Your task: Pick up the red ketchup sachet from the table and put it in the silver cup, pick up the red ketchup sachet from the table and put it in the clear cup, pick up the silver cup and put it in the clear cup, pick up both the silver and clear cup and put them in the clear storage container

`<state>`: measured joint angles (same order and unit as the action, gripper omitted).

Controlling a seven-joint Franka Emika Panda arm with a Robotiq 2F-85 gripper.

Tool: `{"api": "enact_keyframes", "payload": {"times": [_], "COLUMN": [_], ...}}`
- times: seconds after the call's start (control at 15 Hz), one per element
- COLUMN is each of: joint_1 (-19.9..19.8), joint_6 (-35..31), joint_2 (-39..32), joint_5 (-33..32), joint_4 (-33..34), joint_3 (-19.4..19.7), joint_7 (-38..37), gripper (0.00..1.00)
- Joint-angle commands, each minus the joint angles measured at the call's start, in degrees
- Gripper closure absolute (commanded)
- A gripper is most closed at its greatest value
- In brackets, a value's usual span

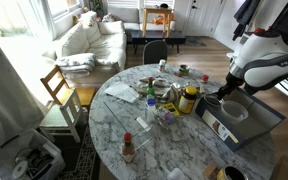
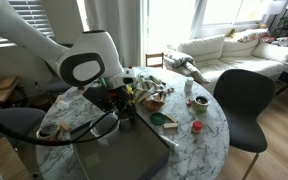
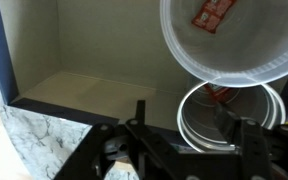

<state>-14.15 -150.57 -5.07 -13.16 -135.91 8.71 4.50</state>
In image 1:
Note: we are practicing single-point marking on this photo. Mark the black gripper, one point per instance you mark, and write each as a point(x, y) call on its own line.
point(234, 81)

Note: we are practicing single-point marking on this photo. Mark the translucent plastic cup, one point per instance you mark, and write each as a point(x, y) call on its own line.
point(234, 112)

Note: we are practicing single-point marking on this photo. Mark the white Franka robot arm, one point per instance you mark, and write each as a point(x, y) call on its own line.
point(267, 56)

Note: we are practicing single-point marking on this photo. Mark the plain white sachet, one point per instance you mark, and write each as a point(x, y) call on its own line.
point(143, 123)

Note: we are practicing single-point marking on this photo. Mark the clear plastic storage bin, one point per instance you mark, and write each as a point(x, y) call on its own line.
point(34, 160)

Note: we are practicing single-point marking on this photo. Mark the small jar with red lid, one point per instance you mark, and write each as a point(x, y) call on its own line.
point(204, 79)

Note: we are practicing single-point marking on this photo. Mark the dark jar with yellow lid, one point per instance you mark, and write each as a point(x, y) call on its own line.
point(186, 100)

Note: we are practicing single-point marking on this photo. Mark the white TV cabinet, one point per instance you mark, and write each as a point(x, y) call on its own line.
point(234, 55)

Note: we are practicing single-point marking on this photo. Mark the dark grey box tray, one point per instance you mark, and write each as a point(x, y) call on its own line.
point(250, 128)

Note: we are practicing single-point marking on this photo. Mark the green tin can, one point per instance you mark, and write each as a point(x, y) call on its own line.
point(184, 69)

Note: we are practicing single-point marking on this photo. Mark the small red packet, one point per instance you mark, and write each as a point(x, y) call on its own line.
point(177, 74)

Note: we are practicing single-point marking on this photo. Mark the clear plastic bag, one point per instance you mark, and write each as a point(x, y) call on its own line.
point(165, 117)

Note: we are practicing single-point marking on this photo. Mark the small white bottle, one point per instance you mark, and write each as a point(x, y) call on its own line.
point(162, 65)

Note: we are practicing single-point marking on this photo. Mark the red object on cabinet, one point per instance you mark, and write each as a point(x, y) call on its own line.
point(259, 31)

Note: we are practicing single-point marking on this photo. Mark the green hot sauce bottle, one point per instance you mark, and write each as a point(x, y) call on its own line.
point(150, 89)

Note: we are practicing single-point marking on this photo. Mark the clear bottle with blue cap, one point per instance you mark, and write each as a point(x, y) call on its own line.
point(150, 110)

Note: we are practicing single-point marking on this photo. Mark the white door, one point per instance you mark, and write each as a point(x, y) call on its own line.
point(200, 16)

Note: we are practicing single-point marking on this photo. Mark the gold tin can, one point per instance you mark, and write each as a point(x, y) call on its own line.
point(232, 174)

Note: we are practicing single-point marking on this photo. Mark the black shell chair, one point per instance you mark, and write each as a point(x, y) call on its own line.
point(154, 51)

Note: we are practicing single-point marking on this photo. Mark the dark hanging jacket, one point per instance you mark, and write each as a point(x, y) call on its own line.
point(245, 15)

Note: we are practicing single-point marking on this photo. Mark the black coffee table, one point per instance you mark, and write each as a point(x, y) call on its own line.
point(157, 36)

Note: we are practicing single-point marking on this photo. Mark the orange soft toy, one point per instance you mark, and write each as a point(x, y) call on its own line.
point(159, 20)

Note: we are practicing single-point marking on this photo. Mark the clear glass tray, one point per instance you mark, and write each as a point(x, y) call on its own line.
point(125, 115)

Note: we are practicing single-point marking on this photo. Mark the white paper napkin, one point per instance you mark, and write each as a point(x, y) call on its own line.
point(121, 90)

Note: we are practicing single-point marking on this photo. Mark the light wooden stool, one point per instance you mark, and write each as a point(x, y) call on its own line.
point(157, 11)

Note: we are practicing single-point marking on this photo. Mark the brown hot sauce bottle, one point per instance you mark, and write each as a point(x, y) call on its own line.
point(128, 150)

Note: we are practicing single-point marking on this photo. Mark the grey sofa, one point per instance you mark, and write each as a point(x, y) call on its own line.
point(127, 15)

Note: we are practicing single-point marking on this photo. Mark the white sofa cushion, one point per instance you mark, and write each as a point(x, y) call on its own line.
point(111, 27)

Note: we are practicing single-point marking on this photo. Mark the white sofa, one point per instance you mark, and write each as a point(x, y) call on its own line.
point(100, 46)

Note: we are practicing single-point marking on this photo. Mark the folded light blanket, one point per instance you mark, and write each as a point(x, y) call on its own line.
point(75, 63)

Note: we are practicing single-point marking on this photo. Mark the patterned cushion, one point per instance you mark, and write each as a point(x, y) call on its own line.
point(88, 17)

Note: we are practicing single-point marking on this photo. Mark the dark patterned rug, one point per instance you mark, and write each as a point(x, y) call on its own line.
point(82, 160)

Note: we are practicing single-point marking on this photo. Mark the white wooden chair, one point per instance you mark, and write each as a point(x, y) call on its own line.
point(55, 118)

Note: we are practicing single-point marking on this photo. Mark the white curtain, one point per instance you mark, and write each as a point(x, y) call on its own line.
point(4, 100)

